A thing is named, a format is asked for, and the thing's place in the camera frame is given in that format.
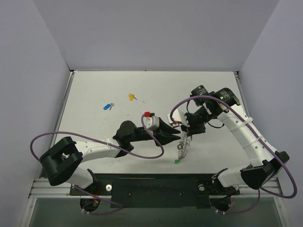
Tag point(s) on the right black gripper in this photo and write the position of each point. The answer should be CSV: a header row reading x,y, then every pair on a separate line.
x,y
193,121

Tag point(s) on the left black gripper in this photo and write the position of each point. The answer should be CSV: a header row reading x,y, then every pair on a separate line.
x,y
158,132

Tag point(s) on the large metal keyring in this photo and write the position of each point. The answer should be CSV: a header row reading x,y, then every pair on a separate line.
x,y
185,141

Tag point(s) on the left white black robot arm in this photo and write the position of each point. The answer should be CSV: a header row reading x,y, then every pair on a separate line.
x,y
61,162

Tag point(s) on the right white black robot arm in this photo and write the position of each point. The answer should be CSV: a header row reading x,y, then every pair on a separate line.
x,y
262,156

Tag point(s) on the yellow tag key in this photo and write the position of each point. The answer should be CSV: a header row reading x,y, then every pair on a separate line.
x,y
132,97

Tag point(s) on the blue tag key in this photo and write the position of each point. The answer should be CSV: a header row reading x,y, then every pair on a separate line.
x,y
108,106

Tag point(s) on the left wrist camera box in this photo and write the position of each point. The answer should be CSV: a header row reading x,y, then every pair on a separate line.
x,y
150,121

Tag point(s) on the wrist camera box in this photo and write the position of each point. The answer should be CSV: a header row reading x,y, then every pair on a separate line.
x,y
179,118
150,121

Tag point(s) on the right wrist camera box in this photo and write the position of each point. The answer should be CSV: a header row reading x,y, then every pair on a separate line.
x,y
179,118

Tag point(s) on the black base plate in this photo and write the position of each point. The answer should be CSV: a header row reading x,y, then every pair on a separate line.
x,y
163,190

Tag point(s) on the aluminium frame rail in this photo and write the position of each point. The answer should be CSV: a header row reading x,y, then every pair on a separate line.
x,y
42,189

